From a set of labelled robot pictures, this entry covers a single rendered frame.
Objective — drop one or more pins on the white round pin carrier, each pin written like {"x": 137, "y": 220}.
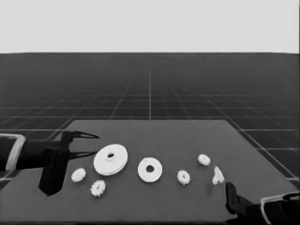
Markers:
{"x": 142, "y": 170}

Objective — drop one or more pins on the small white T-shaped piece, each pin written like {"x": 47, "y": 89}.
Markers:
{"x": 217, "y": 177}

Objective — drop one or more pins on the large thick white disc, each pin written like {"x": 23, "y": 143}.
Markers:
{"x": 104, "y": 165}

